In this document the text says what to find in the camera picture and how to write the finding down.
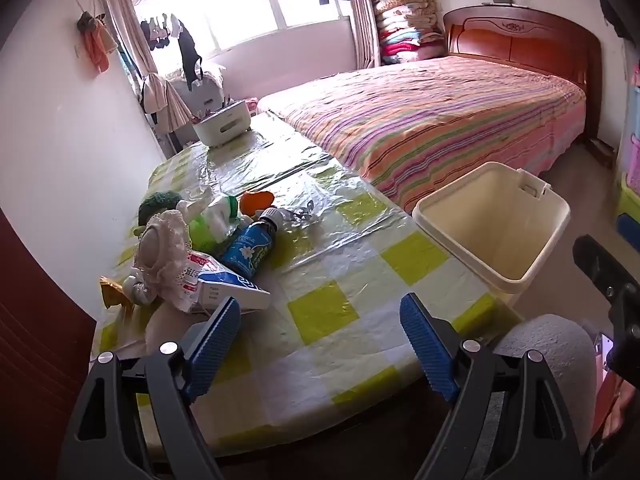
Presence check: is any tied pink curtain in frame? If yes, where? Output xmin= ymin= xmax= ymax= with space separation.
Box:
xmin=100 ymin=0 xmax=193 ymax=136

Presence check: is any stack of folded quilts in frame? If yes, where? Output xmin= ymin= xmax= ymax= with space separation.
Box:
xmin=374 ymin=0 xmax=447 ymax=66

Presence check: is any black hanging garment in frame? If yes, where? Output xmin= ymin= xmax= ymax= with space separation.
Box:
xmin=178 ymin=22 xmax=205 ymax=87

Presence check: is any pink storage box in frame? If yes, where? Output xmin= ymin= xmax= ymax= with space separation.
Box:
xmin=625 ymin=132 xmax=640 ymax=191

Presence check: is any green white plastic bottle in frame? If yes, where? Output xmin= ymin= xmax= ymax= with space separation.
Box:
xmin=177 ymin=195 xmax=253 ymax=253

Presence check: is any white blue medicine box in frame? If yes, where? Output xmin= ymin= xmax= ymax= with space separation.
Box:
xmin=197 ymin=260 xmax=272 ymax=316

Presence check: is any yellow checkered tablecloth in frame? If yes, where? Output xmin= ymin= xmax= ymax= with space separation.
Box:
xmin=90 ymin=110 xmax=526 ymax=461

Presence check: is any white red printed packet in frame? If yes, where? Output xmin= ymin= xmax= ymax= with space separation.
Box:
xmin=172 ymin=252 xmax=221 ymax=313

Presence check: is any silver blister pack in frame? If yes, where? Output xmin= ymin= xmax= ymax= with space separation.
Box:
xmin=280 ymin=200 xmax=323 ymax=228

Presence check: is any white organizer box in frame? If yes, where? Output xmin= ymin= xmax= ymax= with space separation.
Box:
xmin=192 ymin=100 xmax=252 ymax=148

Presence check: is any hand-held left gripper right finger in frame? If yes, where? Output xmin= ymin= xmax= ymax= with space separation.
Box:
xmin=400 ymin=292 xmax=583 ymax=480

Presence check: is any beige lace-trimmed pouch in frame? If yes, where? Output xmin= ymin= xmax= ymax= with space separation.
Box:
xmin=127 ymin=209 xmax=193 ymax=307

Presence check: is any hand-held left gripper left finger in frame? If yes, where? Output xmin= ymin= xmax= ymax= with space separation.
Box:
xmin=57 ymin=296 xmax=242 ymax=480

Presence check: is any orange cloth on hook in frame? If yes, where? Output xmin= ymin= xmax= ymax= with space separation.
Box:
xmin=77 ymin=11 xmax=118 ymax=73

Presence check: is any green storage box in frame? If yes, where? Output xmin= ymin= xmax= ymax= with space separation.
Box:
xmin=616 ymin=172 xmax=640 ymax=221

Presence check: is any red wooden headboard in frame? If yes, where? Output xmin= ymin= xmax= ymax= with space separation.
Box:
xmin=442 ymin=5 xmax=603 ymax=141

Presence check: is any cream plastic bin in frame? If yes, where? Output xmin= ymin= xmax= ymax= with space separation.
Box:
xmin=412 ymin=161 xmax=571 ymax=306

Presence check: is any blue bottle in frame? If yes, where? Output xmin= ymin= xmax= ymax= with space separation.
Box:
xmin=220 ymin=207 xmax=282 ymax=278

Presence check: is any dark red door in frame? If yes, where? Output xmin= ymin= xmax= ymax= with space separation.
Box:
xmin=0 ymin=205 xmax=98 ymax=480

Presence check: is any bed with striped sheet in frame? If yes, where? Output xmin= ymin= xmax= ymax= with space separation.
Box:
xmin=256 ymin=55 xmax=587 ymax=213

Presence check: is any striped pink curtain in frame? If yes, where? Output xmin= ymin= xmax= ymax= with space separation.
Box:
xmin=348 ymin=0 xmax=382 ymax=68

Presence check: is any person's grey trouser knee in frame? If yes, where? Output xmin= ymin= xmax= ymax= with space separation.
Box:
xmin=492 ymin=314 xmax=597 ymax=461

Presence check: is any yellow paper packet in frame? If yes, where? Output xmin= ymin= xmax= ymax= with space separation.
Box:
xmin=99 ymin=276 xmax=132 ymax=311

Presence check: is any orange plastic item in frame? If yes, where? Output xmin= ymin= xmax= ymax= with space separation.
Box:
xmin=240 ymin=190 xmax=275 ymax=218

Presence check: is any hanging small laundry cluster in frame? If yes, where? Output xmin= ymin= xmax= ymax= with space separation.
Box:
xmin=139 ymin=12 xmax=183 ymax=52

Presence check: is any green plush toy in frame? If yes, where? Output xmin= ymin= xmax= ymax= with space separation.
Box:
xmin=138 ymin=191 xmax=181 ymax=228

